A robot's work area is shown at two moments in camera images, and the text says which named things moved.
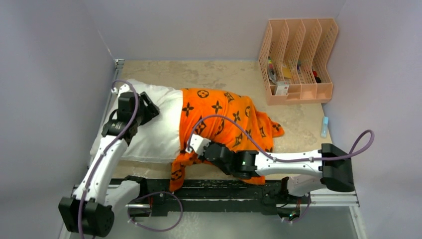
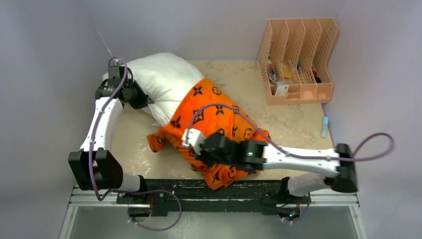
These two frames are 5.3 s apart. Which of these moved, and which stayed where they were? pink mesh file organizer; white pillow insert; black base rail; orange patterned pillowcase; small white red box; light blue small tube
Moved: white pillow insert; orange patterned pillowcase
Stayed: small white red box; black base rail; pink mesh file organizer; light blue small tube
